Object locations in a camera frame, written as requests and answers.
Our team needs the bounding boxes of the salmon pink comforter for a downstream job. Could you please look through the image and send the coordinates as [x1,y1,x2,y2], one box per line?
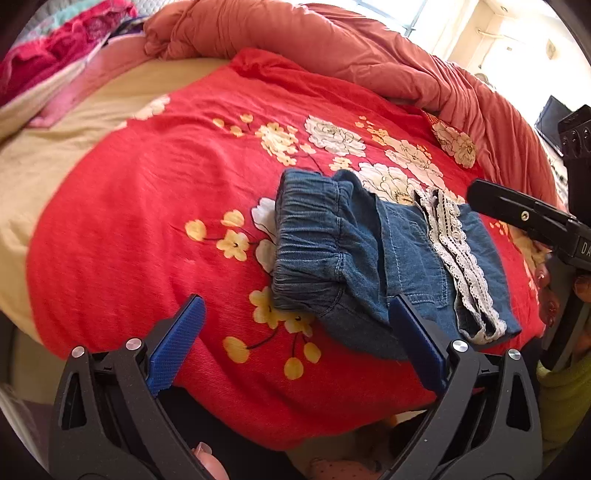
[143,0,560,204]

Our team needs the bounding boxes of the blue denim pants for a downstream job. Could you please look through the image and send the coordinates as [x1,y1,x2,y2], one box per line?
[270,168,523,361]

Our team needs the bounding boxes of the window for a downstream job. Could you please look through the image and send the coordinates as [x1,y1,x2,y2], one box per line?
[360,0,481,38]

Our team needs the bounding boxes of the red floral blanket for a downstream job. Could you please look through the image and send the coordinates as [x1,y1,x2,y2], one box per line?
[25,46,551,452]

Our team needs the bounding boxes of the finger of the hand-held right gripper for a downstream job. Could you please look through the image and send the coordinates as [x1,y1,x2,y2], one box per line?
[467,178,579,253]

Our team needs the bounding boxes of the pink pillow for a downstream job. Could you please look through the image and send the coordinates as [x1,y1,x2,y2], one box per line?
[28,34,160,128]

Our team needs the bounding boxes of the black television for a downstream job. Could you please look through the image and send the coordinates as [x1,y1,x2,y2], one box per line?
[534,95,574,155]

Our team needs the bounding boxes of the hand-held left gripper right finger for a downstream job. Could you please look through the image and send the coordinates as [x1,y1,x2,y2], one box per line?
[383,293,544,480]

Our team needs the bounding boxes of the pink dotted slipper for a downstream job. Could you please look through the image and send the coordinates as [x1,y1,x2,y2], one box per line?
[308,457,385,480]

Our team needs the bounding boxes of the beige bed sheet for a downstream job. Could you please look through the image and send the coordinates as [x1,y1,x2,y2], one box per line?
[0,58,232,402]

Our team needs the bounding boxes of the person's right hand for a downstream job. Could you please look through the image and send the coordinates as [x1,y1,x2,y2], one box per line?
[531,262,591,358]

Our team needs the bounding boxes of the pink patterned blanket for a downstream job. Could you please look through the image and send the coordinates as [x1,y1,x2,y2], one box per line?
[0,0,139,107]

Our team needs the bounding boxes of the person's left hand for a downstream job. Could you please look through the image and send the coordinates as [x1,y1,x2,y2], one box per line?
[191,442,230,480]

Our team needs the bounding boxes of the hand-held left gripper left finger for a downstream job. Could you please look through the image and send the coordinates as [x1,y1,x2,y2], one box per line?
[47,294,219,480]

